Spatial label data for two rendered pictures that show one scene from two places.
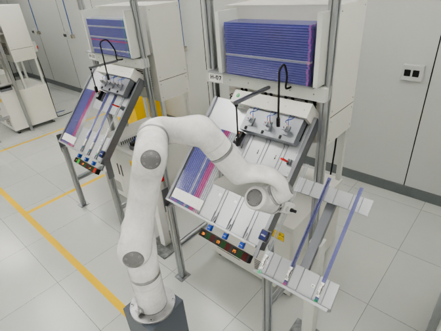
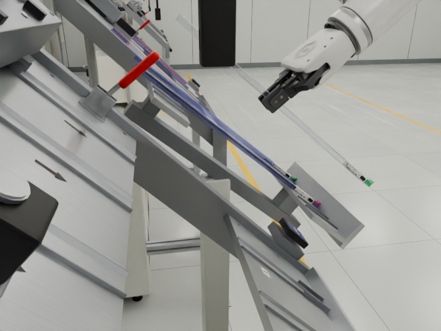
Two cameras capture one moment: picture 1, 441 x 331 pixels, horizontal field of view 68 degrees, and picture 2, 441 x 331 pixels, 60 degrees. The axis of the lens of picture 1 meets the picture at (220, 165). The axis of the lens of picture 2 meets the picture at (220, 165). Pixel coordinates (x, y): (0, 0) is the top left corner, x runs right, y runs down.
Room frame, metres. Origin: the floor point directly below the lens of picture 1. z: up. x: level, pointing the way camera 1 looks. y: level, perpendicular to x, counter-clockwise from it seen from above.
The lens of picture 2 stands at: (1.71, 0.05, 1.15)
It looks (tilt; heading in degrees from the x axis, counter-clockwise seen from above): 22 degrees down; 216
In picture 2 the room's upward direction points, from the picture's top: straight up
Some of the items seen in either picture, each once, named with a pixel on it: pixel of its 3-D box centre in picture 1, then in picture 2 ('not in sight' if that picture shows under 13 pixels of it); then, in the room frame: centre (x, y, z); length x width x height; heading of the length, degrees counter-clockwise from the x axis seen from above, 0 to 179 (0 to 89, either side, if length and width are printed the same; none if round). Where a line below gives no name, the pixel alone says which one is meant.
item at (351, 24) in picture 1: (300, 133); not in sight; (2.11, -0.58, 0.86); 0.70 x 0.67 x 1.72; 46
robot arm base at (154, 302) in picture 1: (149, 289); not in sight; (0.92, 0.33, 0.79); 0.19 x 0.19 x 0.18
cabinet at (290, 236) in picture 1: (272, 219); not in sight; (1.87, -0.35, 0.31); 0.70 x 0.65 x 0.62; 46
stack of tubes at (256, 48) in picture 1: (270, 50); not in sight; (1.74, -0.30, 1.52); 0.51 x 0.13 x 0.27; 46
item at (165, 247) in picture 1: (158, 205); not in sight; (2.03, 0.49, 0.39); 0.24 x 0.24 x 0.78; 46
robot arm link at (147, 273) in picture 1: (139, 244); not in sight; (0.95, 0.33, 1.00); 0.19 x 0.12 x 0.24; 6
